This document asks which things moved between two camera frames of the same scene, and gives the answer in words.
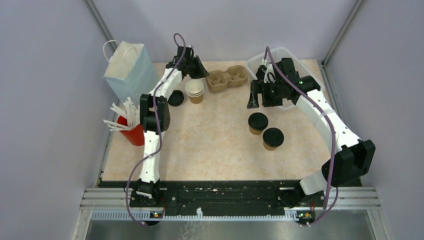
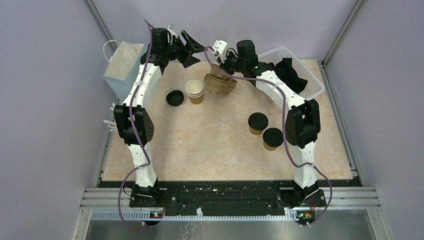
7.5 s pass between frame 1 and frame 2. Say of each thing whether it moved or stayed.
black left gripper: moved
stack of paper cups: stayed
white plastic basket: stayed
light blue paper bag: stayed
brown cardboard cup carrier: moved
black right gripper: moved
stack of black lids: stayed
